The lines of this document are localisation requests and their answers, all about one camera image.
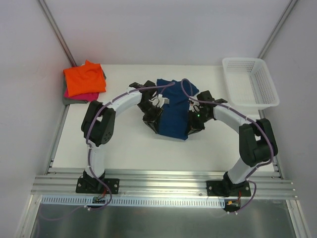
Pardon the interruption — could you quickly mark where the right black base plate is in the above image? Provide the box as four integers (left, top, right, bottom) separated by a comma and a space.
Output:
206, 180, 251, 197

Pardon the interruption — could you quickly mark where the pink folded t-shirt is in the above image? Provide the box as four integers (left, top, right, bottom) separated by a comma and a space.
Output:
64, 89, 99, 102

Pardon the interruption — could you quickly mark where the aluminium mounting rail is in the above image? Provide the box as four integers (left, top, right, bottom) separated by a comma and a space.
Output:
31, 168, 299, 200

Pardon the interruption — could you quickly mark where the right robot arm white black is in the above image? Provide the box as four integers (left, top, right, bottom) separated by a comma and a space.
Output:
186, 91, 278, 197

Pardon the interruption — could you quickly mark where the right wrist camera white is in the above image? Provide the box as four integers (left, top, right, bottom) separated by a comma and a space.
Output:
189, 100, 200, 113

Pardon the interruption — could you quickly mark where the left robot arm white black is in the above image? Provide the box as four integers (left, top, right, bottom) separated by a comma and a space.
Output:
81, 80, 167, 192

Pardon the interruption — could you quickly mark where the white plastic basket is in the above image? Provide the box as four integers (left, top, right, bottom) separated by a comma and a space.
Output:
222, 58, 280, 110

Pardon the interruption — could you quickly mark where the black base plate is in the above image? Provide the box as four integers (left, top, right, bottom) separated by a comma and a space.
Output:
75, 177, 120, 194
206, 180, 251, 197

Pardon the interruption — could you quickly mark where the blue t-shirt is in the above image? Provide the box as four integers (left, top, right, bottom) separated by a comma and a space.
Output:
158, 80, 199, 140

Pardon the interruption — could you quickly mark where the white slotted cable duct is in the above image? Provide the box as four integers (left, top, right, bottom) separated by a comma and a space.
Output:
41, 195, 225, 209

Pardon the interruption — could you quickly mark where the orange folded t-shirt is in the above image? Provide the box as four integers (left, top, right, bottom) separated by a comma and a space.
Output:
63, 60, 106, 97

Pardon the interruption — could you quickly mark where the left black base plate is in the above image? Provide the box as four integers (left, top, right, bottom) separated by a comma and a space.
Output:
75, 177, 120, 194

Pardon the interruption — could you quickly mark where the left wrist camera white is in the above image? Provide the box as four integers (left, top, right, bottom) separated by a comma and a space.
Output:
150, 94, 169, 108

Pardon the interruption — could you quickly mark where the grey folded t-shirt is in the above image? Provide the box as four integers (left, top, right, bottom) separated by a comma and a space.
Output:
61, 71, 107, 106

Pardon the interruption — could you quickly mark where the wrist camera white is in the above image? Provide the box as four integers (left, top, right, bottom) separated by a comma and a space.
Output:
150, 94, 169, 108
189, 100, 200, 113

